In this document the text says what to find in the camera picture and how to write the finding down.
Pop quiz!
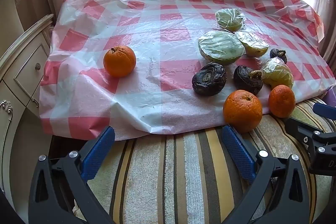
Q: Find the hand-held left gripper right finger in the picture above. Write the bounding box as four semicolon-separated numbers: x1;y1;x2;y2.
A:
222;125;311;224

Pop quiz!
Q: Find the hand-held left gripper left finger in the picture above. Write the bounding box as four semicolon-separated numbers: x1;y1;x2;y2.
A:
28;126;116;224

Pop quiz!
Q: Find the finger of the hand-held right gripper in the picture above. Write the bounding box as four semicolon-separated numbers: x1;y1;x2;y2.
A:
285;118;329;147
313;103;336;115

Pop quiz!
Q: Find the medium dark dried mangosteen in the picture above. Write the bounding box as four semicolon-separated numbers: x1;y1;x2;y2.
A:
233;65;263;95

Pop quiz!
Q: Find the labelled plastic-wrapped green melon piece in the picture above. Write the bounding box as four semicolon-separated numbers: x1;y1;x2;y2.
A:
215;8;247;32

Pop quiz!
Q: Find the purple cloth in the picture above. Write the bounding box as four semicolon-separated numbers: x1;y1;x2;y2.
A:
324;84;336;106

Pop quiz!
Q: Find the small orange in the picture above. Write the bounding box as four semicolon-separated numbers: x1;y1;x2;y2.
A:
268;85;296;118

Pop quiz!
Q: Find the large orange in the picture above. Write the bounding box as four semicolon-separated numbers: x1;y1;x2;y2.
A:
103;45;137;78
223;90;263;134

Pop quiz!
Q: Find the plastic-wrapped yellow pear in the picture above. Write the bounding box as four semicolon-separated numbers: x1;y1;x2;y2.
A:
261;57;294;89

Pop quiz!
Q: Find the striped towel blanket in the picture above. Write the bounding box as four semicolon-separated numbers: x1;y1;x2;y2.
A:
49;97;336;224

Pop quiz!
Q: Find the small dark dried mangosteen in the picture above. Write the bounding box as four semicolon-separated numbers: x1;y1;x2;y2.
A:
269;48;288;64

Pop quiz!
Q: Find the large dark dried mangosteen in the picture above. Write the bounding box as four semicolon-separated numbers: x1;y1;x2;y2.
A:
191;62;227;96

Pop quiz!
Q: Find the plastic-wrapped pale melon piece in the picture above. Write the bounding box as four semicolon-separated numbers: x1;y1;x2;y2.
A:
234;31;270;58

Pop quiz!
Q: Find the large plastic-wrapped green melon half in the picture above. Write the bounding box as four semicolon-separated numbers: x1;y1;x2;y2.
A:
198;30;245;65

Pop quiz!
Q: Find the pale floral lace curtain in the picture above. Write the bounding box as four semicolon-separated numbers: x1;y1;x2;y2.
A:
259;0;336;62

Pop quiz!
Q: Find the cream ornate cabinet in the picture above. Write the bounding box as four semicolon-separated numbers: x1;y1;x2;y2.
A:
0;13;55;195

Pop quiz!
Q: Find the red white checked plastic tablecloth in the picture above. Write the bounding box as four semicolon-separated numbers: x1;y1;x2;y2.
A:
39;0;330;141

